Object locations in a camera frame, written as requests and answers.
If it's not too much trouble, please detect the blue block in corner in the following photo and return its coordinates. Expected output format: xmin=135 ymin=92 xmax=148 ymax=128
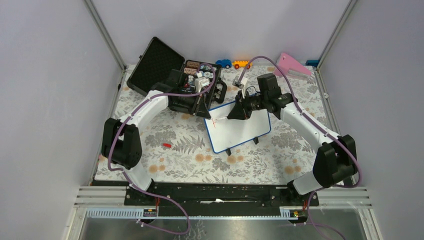
xmin=305 ymin=59 xmax=320 ymax=68

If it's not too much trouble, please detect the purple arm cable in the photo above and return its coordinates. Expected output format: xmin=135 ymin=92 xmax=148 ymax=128
xmin=107 ymin=62 xmax=217 ymax=235
xmin=238 ymin=56 xmax=363 ymax=189

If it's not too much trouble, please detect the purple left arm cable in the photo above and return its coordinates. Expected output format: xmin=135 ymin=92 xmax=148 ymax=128
xmin=107 ymin=62 xmax=217 ymax=235

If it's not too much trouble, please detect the blue framed whiteboard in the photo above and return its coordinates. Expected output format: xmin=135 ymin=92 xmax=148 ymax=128
xmin=204 ymin=101 xmax=272 ymax=154

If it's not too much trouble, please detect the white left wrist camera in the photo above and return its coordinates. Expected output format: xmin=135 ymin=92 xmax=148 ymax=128
xmin=194 ymin=71 xmax=214 ymax=93

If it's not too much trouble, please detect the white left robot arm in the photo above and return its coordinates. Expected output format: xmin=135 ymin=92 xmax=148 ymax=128
xmin=101 ymin=70 xmax=220 ymax=206

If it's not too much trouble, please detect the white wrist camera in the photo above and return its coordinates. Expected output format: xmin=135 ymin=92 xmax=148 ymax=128
xmin=232 ymin=76 xmax=249 ymax=89
xmin=194 ymin=71 xmax=214 ymax=93

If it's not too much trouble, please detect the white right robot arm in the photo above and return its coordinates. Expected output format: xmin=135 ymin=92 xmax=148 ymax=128
xmin=227 ymin=73 xmax=359 ymax=206

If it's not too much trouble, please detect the pink plastic stand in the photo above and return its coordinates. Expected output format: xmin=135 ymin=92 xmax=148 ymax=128
xmin=276 ymin=52 xmax=312 ymax=78

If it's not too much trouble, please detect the black poker chip case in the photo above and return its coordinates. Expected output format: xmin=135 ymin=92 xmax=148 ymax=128
xmin=127 ymin=36 xmax=227 ymax=113

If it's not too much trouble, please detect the blue toy car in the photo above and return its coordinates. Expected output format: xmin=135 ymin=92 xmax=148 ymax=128
xmin=215 ymin=59 xmax=232 ymax=69

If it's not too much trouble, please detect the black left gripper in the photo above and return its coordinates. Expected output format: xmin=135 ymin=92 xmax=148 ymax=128
xmin=173 ymin=89 xmax=211 ymax=119

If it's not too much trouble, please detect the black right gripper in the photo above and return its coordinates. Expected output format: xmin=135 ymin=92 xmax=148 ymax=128
xmin=227 ymin=90 xmax=269 ymax=121

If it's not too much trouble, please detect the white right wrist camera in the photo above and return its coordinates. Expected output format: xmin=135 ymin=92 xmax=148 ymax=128
xmin=232 ymin=76 xmax=249 ymax=89

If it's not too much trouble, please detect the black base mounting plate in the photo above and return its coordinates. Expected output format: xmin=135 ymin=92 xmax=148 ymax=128
xmin=124 ymin=182 xmax=309 ymax=217

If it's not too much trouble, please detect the orange toy car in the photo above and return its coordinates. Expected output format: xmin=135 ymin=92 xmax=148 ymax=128
xmin=232 ymin=60 xmax=252 ymax=69

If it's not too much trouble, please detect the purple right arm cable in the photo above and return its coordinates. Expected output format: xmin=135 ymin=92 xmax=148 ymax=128
xmin=238 ymin=56 xmax=363 ymax=189

